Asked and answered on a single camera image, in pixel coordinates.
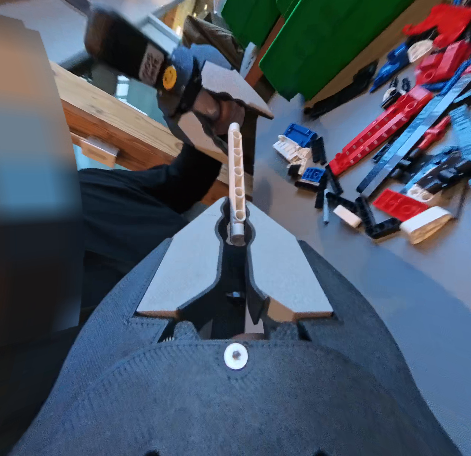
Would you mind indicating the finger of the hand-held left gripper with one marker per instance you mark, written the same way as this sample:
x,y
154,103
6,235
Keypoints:
x,y
235,90
198,132

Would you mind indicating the white toy beam with holes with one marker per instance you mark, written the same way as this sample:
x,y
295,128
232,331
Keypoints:
x,y
235,169

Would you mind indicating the person's left forearm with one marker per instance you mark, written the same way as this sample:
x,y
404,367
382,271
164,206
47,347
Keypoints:
x,y
176,180

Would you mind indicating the wooden bench frame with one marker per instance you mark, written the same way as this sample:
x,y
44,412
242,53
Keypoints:
x,y
110,117

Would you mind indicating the person's left hand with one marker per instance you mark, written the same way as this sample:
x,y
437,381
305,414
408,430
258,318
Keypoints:
x,y
215,108

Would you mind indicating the red long toy panel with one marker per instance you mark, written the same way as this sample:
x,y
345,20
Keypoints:
x,y
382,132

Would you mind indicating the green plastic bin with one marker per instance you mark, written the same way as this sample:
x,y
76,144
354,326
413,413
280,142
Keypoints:
x,y
250,10
331,40

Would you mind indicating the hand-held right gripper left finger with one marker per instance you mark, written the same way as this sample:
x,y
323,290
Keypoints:
x,y
187,272

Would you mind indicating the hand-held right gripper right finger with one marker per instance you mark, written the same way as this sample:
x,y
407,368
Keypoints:
x,y
283,272

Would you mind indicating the grey toy connector pin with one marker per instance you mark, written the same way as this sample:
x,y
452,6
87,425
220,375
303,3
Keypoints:
x,y
237,233

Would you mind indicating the brown bag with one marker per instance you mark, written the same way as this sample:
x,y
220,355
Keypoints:
x,y
209,36

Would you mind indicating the pile of mixed toy bricks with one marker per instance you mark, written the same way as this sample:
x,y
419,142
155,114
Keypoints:
x,y
423,132

